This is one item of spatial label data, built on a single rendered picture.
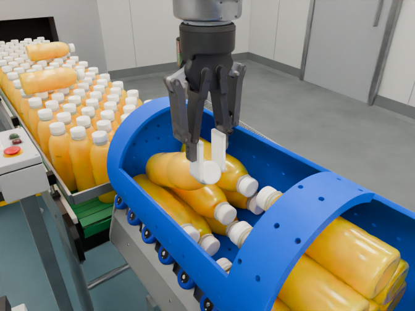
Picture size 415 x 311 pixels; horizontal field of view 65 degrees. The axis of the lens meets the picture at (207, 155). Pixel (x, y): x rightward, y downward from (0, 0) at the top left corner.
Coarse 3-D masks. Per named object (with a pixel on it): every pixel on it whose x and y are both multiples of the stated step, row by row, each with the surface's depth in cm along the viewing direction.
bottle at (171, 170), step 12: (156, 156) 67; (168, 156) 62; (180, 156) 58; (156, 168) 64; (168, 168) 59; (180, 168) 56; (156, 180) 65; (168, 180) 60; (180, 180) 56; (192, 180) 55
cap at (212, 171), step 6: (204, 162) 53; (210, 162) 53; (204, 168) 53; (210, 168) 53; (216, 168) 54; (204, 174) 53; (210, 174) 53; (216, 174) 54; (204, 180) 53; (210, 180) 53; (216, 180) 54
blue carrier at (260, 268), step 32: (128, 128) 67; (160, 128) 75; (128, 160) 73; (256, 160) 73; (288, 160) 62; (128, 192) 64; (288, 192) 43; (320, 192) 42; (352, 192) 42; (160, 224) 55; (256, 224) 42; (288, 224) 40; (320, 224) 38; (384, 224) 52; (192, 256) 49; (224, 256) 69; (256, 256) 40; (288, 256) 38; (224, 288) 43; (256, 288) 39
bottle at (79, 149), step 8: (72, 144) 88; (80, 144) 88; (88, 144) 89; (72, 152) 88; (80, 152) 88; (88, 152) 89; (72, 160) 90; (80, 160) 89; (88, 160) 90; (72, 168) 92; (80, 168) 90; (88, 168) 91; (80, 176) 92; (88, 176) 92; (80, 184) 93; (88, 184) 93
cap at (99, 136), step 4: (96, 132) 86; (100, 132) 86; (104, 132) 86; (92, 136) 85; (96, 136) 84; (100, 136) 84; (104, 136) 85; (96, 140) 85; (100, 140) 85; (104, 140) 85
